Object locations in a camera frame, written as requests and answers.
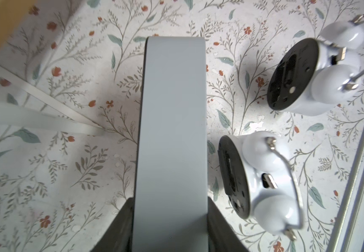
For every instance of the grey square alarm clock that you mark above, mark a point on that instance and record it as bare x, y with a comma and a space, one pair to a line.
171, 206

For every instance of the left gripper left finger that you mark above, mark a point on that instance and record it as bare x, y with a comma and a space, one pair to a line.
118, 236

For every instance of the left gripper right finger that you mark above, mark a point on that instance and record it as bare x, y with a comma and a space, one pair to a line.
221, 236

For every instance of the white twin-bell alarm clock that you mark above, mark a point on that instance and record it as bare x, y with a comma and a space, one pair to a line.
259, 182
315, 75

